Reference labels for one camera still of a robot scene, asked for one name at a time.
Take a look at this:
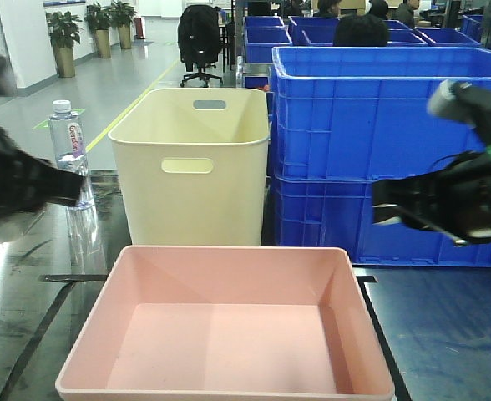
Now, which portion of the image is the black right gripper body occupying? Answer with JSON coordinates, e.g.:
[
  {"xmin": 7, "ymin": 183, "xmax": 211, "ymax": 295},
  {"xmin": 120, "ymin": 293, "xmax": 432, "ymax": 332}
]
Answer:
[{"xmin": 421, "ymin": 152, "xmax": 491, "ymax": 245}]

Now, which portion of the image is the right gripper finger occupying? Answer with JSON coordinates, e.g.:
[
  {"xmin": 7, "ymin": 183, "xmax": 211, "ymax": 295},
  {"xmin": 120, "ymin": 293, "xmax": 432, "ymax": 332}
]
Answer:
[
  {"xmin": 372, "ymin": 205, "xmax": 429, "ymax": 229},
  {"xmin": 372, "ymin": 175, "xmax": 432, "ymax": 207}
]

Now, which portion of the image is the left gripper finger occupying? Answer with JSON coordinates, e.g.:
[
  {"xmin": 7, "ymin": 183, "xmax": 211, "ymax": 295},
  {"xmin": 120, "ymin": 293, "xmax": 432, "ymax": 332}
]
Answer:
[{"xmin": 35, "ymin": 159, "xmax": 84, "ymax": 206}]

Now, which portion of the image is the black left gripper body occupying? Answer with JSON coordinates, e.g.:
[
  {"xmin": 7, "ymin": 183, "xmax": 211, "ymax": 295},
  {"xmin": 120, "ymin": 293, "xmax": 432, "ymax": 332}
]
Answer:
[{"xmin": 0, "ymin": 120, "xmax": 42, "ymax": 243}]

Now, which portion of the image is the pink plastic bin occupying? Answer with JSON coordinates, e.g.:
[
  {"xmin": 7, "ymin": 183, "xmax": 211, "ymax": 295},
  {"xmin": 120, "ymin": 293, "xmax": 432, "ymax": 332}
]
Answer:
[{"xmin": 55, "ymin": 246, "xmax": 395, "ymax": 400}]

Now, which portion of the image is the clear water bottle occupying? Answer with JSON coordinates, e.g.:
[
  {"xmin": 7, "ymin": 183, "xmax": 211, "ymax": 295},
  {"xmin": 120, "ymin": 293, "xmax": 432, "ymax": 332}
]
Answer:
[{"xmin": 48, "ymin": 99, "xmax": 96, "ymax": 212}]

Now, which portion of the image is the large blue crate bottom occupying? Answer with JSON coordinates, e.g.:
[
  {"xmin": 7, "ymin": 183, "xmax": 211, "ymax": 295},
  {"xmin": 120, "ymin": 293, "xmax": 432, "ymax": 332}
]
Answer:
[{"xmin": 271, "ymin": 175, "xmax": 491, "ymax": 267}]

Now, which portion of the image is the large blue crate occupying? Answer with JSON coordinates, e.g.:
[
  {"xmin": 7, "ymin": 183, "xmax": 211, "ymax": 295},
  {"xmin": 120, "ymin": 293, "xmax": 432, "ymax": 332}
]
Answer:
[
  {"xmin": 271, "ymin": 175, "xmax": 491, "ymax": 267},
  {"xmin": 272, "ymin": 47, "xmax": 491, "ymax": 180}
]

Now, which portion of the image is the large blue crate top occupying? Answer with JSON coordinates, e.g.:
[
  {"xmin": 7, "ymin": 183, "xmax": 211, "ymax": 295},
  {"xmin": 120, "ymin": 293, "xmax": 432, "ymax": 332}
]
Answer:
[{"xmin": 272, "ymin": 47, "xmax": 491, "ymax": 180}]

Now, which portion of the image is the cream plastic basket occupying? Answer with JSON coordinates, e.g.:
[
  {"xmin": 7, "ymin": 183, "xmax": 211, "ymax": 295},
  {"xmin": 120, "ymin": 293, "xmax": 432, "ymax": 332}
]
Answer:
[{"xmin": 109, "ymin": 88, "xmax": 270, "ymax": 246}]

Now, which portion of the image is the plant in gold pot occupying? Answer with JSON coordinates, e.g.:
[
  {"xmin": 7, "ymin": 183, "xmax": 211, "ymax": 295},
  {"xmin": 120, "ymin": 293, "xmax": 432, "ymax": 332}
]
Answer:
[{"xmin": 46, "ymin": 11, "xmax": 82, "ymax": 78}]

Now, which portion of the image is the person with black hair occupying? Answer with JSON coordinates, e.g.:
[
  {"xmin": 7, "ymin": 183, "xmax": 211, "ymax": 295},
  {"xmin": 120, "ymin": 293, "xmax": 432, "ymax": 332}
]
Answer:
[{"xmin": 332, "ymin": 14, "xmax": 390, "ymax": 47}]

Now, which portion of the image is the black office chair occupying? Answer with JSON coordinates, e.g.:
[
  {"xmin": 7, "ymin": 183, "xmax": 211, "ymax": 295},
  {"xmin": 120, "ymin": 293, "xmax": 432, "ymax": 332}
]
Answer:
[{"xmin": 177, "ymin": 4, "xmax": 223, "ymax": 88}]

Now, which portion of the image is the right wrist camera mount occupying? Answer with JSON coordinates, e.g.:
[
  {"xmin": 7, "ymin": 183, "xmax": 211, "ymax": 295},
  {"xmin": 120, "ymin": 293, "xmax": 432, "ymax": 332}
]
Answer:
[{"xmin": 427, "ymin": 79, "xmax": 491, "ymax": 129}]

